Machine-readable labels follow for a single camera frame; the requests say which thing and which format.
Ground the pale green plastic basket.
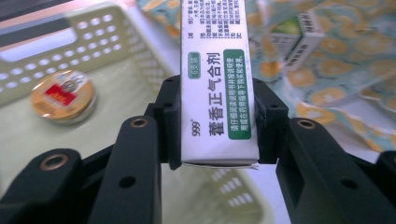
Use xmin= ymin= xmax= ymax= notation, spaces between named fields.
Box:
xmin=0 ymin=1 xmax=281 ymax=224

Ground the long green white medicine box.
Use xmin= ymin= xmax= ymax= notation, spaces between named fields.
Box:
xmin=180 ymin=0 xmax=260 ymax=171

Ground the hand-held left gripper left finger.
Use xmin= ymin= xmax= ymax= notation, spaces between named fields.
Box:
xmin=144 ymin=74 xmax=183 ymax=172

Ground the round orange tin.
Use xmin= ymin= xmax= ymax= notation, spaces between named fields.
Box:
xmin=30 ymin=69 xmax=97 ymax=125

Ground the white table mat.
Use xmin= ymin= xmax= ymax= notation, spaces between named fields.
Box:
xmin=130 ymin=6 xmax=396 ymax=224

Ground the orange flower print bag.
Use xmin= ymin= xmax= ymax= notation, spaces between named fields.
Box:
xmin=136 ymin=0 xmax=396 ymax=153

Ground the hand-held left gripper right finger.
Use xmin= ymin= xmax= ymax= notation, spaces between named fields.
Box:
xmin=252 ymin=77 xmax=290 ymax=165

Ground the small green white medicine box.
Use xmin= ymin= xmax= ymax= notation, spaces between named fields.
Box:
xmin=270 ymin=12 xmax=326 ymax=71

